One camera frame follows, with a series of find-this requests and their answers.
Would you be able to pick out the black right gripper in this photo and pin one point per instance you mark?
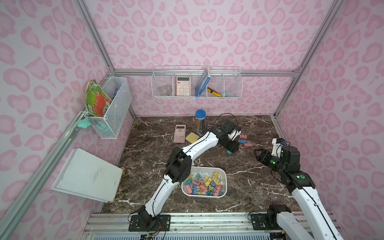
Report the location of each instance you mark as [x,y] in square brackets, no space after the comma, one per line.
[263,156]

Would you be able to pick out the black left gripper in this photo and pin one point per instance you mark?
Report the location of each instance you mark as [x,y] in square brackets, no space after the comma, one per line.
[233,144]

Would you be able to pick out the white storage tray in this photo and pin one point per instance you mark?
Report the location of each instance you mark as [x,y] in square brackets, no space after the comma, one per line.
[205,182]

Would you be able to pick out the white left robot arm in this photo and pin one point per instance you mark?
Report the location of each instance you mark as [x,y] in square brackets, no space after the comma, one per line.
[179,166]

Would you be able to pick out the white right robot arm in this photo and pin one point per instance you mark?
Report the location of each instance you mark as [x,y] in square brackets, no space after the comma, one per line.
[304,191]

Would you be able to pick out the blue lid pencil tube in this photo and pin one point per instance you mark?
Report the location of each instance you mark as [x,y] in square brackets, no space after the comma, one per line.
[200,121]

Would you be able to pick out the yellow sticky note pad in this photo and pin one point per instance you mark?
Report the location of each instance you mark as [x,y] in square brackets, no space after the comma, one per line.
[192,138]

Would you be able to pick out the yellow utility knife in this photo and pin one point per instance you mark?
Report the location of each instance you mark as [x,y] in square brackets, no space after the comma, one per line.
[213,92]

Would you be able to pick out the pink calculator on table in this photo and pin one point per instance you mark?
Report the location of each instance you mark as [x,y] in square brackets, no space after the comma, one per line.
[180,134]

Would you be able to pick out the blue book in shelf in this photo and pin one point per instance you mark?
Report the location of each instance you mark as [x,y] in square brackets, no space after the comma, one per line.
[203,82]

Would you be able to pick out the white calculator in shelf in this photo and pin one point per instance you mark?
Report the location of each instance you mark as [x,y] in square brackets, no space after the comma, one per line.
[183,86]

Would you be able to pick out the green snack bag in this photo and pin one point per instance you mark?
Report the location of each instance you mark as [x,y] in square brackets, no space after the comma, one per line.
[97,101]

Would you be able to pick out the white paper board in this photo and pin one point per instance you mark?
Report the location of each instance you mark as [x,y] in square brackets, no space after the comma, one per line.
[87,176]

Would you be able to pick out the white wire wall shelf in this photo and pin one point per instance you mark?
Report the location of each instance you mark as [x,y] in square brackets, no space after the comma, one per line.
[227,81]

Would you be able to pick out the white mesh wall basket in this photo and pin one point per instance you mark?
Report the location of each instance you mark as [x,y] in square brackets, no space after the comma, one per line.
[109,126]

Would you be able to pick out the mint green wall hook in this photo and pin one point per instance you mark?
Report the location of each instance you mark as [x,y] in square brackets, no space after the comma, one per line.
[84,123]

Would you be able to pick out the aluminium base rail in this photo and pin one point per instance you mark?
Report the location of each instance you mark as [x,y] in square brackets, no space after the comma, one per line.
[179,223]

